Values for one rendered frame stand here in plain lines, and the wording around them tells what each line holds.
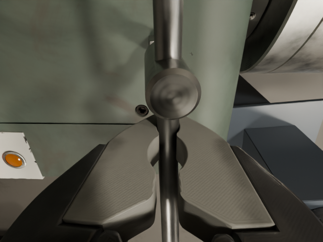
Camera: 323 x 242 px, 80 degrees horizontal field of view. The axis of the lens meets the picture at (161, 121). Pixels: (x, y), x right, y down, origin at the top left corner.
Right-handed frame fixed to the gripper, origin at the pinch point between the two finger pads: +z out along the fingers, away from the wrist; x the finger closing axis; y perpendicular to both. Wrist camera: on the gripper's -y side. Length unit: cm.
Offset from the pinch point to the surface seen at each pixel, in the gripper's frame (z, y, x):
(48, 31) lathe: 7.4, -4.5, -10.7
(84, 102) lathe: 7.4, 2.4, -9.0
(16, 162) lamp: 7.1, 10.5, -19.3
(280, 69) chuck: 16.9, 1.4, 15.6
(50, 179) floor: 133, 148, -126
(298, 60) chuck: 14.6, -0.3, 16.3
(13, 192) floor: 134, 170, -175
